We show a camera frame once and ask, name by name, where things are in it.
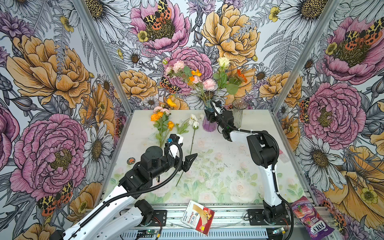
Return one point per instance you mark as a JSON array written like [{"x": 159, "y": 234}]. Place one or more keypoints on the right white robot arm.
[{"x": 264, "y": 151}]

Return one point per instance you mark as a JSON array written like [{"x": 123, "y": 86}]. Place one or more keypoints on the aluminium frame post right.
[{"x": 322, "y": 24}]

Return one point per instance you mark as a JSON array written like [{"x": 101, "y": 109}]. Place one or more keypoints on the small round orange sticker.
[{"x": 131, "y": 161}]

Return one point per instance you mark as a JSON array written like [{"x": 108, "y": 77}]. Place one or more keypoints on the green circuit board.
[{"x": 148, "y": 234}]

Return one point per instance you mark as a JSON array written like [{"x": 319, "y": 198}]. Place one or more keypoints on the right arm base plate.
[{"x": 256, "y": 217}]

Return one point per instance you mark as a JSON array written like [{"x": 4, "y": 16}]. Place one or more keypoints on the yellow poppy flower stem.
[{"x": 179, "y": 82}]

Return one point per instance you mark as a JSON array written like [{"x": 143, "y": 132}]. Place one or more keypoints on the cream white rose stem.
[{"x": 221, "y": 77}]

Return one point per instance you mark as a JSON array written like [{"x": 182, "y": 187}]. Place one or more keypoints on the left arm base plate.
[{"x": 159, "y": 218}]

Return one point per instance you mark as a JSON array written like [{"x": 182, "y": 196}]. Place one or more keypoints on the purple blue glass vase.
[{"x": 208, "y": 123}]

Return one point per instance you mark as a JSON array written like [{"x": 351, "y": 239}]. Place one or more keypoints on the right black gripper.
[{"x": 211, "y": 115}]

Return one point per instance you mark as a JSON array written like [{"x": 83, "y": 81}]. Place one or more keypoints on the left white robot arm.
[{"x": 122, "y": 208}]

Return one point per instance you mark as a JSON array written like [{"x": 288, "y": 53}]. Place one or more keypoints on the red white bandage box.
[{"x": 198, "y": 217}]

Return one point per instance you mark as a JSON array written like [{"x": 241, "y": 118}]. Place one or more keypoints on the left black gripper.
[{"x": 187, "y": 163}]

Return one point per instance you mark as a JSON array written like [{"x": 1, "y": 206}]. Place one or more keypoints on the aluminium frame post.
[
  {"x": 93, "y": 34},
  {"x": 322, "y": 24}
]

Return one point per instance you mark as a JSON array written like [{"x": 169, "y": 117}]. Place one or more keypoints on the clear glass vase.
[{"x": 238, "y": 107}]

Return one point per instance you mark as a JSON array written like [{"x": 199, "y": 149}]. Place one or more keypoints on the aluminium frame post left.
[{"x": 93, "y": 34}]

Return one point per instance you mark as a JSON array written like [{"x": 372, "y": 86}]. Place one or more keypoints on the pink rose flower stem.
[{"x": 179, "y": 65}]

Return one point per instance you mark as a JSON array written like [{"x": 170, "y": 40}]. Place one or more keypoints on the white small flower stem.
[{"x": 191, "y": 122}]

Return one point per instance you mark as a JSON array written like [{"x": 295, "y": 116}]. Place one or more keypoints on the purple candy bag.
[{"x": 316, "y": 227}]

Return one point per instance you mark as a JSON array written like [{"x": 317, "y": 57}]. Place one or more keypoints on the pink carnation pair stem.
[{"x": 208, "y": 85}]

